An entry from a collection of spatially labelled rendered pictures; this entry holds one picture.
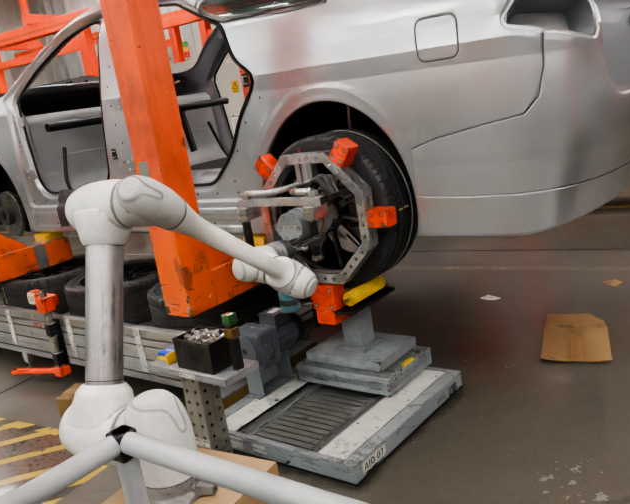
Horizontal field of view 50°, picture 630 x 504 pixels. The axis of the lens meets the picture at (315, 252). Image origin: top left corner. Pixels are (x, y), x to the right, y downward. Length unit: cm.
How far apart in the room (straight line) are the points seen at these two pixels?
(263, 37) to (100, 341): 161
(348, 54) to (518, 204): 87
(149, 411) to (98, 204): 56
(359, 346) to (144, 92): 140
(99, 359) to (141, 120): 121
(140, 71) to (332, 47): 75
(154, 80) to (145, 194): 109
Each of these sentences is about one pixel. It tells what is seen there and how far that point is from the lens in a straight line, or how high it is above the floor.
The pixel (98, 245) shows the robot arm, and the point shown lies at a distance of 192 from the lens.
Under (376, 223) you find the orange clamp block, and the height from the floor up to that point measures 83.
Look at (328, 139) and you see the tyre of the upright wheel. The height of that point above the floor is 116.
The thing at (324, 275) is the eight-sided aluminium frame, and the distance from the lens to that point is 283.
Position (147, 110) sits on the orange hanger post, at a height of 138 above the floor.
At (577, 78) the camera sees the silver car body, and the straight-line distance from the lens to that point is 248.
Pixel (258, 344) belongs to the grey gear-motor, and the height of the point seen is 36.
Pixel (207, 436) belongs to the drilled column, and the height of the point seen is 17.
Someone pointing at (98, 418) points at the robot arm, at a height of 63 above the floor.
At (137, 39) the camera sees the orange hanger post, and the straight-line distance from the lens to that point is 282.
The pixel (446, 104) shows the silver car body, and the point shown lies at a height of 124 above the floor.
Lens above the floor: 135
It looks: 13 degrees down
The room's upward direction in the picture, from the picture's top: 9 degrees counter-clockwise
